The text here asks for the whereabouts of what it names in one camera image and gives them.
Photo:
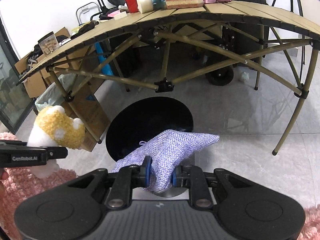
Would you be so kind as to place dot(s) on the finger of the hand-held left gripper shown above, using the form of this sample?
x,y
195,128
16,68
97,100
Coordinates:
x,y
58,153
12,143

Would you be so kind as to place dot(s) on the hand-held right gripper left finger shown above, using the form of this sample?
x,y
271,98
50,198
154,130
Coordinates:
x,y
148,172

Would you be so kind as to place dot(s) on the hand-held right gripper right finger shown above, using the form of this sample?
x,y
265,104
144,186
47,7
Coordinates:
x,y
174,180

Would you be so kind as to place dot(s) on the yellow white plush toy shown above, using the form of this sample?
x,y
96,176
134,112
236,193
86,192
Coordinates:
x,y
57,127

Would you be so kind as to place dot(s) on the lavender woven pouch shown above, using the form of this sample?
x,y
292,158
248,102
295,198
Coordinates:
x,y
172,150

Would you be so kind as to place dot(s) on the black trash bin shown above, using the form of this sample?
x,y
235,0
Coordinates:
x,y
150,130

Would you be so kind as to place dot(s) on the white foam roll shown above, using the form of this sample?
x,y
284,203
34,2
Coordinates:
x,y
145,2

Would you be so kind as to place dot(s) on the pink layered sponge block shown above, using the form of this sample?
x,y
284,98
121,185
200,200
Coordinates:
x,y
185,1

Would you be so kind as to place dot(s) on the person's left hand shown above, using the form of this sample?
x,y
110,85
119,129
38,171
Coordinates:
x,y
3,175

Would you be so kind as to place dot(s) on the person's pink fleece clothing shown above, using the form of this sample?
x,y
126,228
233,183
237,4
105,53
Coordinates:
x,y
25,187

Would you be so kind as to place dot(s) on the cardboard box with green liner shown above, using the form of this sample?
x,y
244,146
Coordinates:
x,y
82,110

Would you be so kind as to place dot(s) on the dark glass door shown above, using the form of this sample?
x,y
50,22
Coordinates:
x,y
10,87

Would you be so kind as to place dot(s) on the open brown cardboard box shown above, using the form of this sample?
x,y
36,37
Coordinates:
x,y
62,33
32,85

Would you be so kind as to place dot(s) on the blue plastic container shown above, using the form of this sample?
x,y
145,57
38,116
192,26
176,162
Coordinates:
x,y
105,60

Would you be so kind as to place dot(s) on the clear snack jar black lid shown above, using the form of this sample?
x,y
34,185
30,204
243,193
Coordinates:
x,y
48,43

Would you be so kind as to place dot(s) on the black wagon wheel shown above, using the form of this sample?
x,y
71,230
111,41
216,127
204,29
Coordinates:
x,y
220,76

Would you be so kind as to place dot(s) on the crumpled white tissue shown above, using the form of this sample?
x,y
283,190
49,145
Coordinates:
x,y
243,76

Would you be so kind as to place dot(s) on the black sock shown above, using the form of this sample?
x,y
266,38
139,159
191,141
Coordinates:
x,y
86,27

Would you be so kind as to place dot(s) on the pink plastic packet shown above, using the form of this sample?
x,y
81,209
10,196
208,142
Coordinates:
x,y
113,13

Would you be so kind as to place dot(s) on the black folding wagon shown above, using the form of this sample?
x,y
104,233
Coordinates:
x,y
240,45

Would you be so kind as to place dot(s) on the white bottle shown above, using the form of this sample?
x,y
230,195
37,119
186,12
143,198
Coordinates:
x,y
122,7

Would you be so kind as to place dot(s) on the tan slatted folding table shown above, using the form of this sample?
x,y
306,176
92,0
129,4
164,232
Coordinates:
x,y
225,12

